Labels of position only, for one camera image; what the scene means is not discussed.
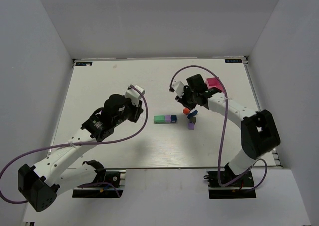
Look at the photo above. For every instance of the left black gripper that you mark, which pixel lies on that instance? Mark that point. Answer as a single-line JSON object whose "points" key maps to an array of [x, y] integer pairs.
{"points": [[137, 111]]}

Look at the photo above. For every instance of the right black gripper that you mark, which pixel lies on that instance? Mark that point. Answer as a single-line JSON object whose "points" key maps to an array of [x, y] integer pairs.
{"points": [[187, 100]]}

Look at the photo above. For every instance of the pink plastic box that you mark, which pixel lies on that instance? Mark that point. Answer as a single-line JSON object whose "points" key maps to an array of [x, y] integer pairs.
{"points": [[213, 82]]}

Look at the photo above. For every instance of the red cube block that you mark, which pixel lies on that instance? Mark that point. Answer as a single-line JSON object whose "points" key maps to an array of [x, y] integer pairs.
{"points": [[186, 111]]}

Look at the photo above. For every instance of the dark blue cube block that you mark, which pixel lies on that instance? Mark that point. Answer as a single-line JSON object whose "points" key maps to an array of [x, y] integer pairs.
{"points": [[173, 119]]}

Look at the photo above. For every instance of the green wood block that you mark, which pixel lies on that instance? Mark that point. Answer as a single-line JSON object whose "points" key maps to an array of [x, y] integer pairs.
{"points": [[159, 119]]}

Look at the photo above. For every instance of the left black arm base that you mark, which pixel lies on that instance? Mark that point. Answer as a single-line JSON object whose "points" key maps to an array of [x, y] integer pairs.
{"points": [[107, 184]]}

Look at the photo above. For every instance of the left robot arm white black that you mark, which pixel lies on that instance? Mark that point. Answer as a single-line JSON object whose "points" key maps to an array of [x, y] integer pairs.
{"points": [[42, 182]]}

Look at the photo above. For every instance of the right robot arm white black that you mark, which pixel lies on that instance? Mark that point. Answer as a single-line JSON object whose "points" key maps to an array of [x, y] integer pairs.
{"points": [[259, 134]]}

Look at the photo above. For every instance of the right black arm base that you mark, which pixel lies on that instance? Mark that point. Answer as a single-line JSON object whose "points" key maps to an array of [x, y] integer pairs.
{"points": [[237, 190]]}

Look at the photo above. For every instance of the dark blue long block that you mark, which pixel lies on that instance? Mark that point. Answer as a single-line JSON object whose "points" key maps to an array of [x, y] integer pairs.
{"points": [[192, 114]]}

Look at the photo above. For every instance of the olive brown cube block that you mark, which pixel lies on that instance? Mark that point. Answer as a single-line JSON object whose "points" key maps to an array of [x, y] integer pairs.
{"points": [[192, 120]]}

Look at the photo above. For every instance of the small purple cube block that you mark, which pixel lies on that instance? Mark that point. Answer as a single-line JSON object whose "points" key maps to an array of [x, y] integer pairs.
{"points": [[191, 126]]}

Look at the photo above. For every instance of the right blue table label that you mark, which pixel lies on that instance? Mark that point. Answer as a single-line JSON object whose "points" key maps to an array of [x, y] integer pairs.
{"points": [[233, 60]]}

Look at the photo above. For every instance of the blue table label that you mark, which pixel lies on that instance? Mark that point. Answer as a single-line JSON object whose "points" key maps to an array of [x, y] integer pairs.
{"points": [[233, 60], [83, 63]]}

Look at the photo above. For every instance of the left blue table label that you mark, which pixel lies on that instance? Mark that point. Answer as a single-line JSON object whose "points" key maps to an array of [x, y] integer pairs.
{"points": [[83, 63]]}

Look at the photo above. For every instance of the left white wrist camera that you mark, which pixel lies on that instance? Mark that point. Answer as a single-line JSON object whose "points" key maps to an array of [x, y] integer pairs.
{"points": [[135, 94]]}

